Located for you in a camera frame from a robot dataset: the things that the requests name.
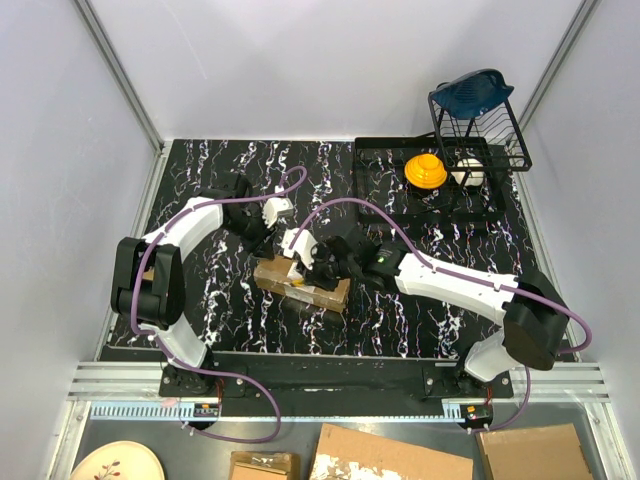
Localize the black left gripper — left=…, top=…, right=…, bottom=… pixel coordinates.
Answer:
left=224, top=208, right=281, bottom=261

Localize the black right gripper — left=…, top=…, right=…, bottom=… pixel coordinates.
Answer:
left=296, top=242, right=359, bottom=293

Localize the brown cardboard express box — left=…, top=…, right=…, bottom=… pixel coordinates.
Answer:
left=253, top=256, right=350, bottom=313

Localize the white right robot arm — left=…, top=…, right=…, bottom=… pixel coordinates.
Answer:
left=303, top=236, right=568, bottom=397

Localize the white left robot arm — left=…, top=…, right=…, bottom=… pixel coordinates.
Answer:
left=111, top=174, right=275, bottom=396

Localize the small cardboard box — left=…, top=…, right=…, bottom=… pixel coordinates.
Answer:
left=229, top=451, right=300, bottom=480

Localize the cardboard box at corner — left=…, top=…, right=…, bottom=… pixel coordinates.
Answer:
left=476, top=424, right=594, bottom=479

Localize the black drain tray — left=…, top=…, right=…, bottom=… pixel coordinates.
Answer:
left=352, top=134, right=510, bottom=226

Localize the yellow plastic cup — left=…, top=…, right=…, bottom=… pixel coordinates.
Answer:
left=404, top=153, right=447, bottom=190

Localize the white small cup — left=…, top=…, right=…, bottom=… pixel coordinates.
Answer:
left=451, top=157, right=485, bottom=188

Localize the blue bowl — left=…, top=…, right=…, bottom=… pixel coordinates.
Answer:
left=438, top=69, right=514, bottom=119

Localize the flat cardboard sheet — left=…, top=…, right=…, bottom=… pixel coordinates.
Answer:
left=309, top=424, right=473, bottom=479

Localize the patterned ceramic plate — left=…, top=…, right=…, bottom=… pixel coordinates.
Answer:
left=70, top=441, right=165, bottom=480

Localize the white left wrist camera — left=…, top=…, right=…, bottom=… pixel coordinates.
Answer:
left=262, top=197, right=294, bottom=228

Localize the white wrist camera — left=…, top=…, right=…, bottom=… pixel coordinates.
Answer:
left=262, top=197, right=294, bottom=228
left=281, top=228, right=317, bottom=269

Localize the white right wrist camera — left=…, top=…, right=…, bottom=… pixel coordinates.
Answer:
left=281, top=228, right=317, bottom=269

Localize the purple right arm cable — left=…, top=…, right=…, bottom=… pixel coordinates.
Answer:
left=286, top=197, right=593, bottom=401

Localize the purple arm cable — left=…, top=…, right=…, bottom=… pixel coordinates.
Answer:
left=133, top=167, right=307, bottom=443
left=286, top=197, right=593, bottom=401

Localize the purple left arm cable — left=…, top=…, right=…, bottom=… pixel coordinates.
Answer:
left=133, top=167, right=307, bottom=443

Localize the black wire dish rack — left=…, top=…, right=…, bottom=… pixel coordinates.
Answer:
left=428, top=92, right=532, bottom=176

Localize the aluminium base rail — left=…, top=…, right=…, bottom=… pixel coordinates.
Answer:
left=60, top=360, right=501, bottom=421

